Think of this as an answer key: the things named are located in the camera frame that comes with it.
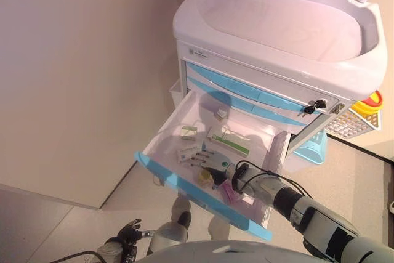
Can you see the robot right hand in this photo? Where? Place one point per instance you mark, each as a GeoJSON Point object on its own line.
{"type": "Point", "coordinates": [220, 163]}

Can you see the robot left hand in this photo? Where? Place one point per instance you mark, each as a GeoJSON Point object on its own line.
{"type": "Point", "coordinates": [130, 233]}

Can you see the clear bottle of yellow capsules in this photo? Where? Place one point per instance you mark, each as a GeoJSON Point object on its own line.
{"type": "Point", "coordinates": [203, 177]}

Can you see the blue-fronted white cart drawer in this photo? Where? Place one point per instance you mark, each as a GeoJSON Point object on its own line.
{"type": "Point", "coordinates": [197, 115]}

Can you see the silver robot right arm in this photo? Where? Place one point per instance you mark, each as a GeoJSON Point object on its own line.
{"type": "Point", "coordinates": [323, 220]}

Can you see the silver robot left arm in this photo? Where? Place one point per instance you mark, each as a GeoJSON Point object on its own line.
{"type": "Point", "coordinates": [110, 249]}

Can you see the pink and white medicine box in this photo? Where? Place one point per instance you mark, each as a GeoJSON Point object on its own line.
{"type": "Point", "coordinates": [229, 193]}

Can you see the white and blue medicine box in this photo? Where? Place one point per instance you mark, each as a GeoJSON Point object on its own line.
{"type": "Point", "coordinates": [186, 152]}

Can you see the closed blue-fronted cart drawer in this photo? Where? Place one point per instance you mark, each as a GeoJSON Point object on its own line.
{"type": "Point", "coordinates": [277, 114]}
{"type": "Point", "coordinates": [240, 86]}

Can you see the long green and white box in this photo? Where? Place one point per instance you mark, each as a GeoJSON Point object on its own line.
{"type": "Point", "coordinates": [231, 146]}

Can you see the small green and white box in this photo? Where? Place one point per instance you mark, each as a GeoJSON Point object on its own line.
{"type": "Point", "coordinates": [188, 133]}

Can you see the small white adapter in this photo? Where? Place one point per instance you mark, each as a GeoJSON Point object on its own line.
{"type": "Point", "coordinates": [221, 114]}

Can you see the white side bin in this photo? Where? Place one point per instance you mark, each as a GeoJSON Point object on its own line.
{"type": "Point", "coordinates": [176, 93]}

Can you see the grey robot torso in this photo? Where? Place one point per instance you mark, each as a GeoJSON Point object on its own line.
{"type": "Point", "coordinates": [215, 253]}

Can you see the light blue waste bin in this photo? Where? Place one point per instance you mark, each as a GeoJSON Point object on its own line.
{"type": "Point", "coordinates": [314, 149]}

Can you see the black bunch of keys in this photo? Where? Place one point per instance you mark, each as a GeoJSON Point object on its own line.
{"type": "Point", "coordinates": [320, 103]}

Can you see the white mesh basket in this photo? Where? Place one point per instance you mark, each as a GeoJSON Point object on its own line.
{"type": "Point", "coordinates": [348, 124]}

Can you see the white medical cart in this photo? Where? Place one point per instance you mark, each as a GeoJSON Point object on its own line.
{"type": "Point", "coordinates": [277, 29]}

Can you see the yellow sharps container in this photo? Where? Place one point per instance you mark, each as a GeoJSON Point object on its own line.
{"type": "Point", "coordinates": [367, 107]}

